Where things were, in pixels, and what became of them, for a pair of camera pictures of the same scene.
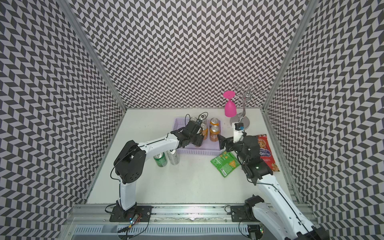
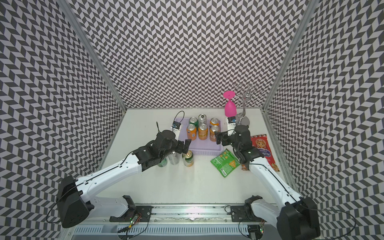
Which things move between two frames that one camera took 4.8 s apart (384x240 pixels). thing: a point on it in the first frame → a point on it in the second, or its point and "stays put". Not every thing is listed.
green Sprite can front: x=160 y=159 stays put
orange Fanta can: x=214 y=131 stays put
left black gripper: x=199 y=140 → x=180 y=149
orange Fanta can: x=205 y=130 stays put
